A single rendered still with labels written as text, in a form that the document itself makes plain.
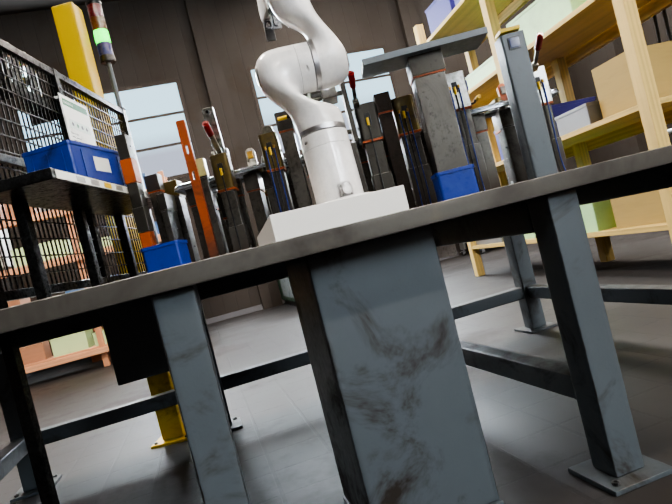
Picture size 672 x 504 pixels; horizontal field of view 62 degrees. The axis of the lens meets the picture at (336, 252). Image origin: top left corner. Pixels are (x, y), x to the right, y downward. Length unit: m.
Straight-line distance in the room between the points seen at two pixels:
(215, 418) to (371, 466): 0.38
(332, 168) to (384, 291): 0.32
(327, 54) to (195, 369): 0.80
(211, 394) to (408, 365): 0.44
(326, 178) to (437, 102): 0.52
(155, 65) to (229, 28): 1.28
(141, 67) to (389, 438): 8.34
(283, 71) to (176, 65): 7.84
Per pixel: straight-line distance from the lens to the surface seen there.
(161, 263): 1.62
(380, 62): 1.72
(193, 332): 1.08
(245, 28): 9.51
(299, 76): 1.41
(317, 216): 1.23
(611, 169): 1.38
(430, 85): 1.73
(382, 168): 1.80
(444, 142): 1.70
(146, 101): 9.04
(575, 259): 1.35
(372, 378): 1.25
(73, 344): 6.92
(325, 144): 1.35
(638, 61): 3.68
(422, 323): 1.28
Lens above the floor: 0.66
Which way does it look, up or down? 1 degrees down
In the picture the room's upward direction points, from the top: 14 degrees counter-clockwise
